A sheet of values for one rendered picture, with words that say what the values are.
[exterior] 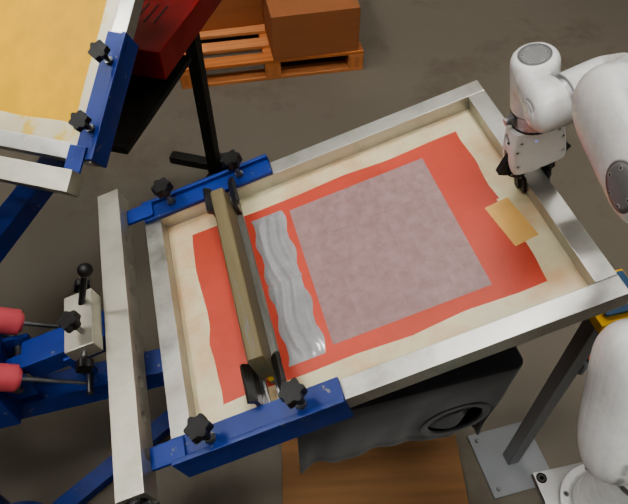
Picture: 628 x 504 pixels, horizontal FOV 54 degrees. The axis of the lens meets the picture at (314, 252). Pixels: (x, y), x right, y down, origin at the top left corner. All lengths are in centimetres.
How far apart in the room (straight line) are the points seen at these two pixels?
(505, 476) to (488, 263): 123
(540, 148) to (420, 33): 294
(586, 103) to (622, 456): 37
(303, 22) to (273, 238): 229
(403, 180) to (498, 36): 287
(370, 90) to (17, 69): 223
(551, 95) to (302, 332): 57
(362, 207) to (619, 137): 69
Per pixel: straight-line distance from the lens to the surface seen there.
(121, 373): 116
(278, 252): 125
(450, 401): 137
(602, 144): 70
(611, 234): 303
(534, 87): 99
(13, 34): 173
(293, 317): 116
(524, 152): 114
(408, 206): 125
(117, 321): 122
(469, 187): 127
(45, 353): 128
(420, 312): 112
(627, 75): 72
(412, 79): 364
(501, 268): 115
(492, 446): 230
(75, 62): 162
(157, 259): 133
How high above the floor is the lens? 207
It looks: 51 degrees down
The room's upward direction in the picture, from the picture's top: 1 degrees counter-clockwise
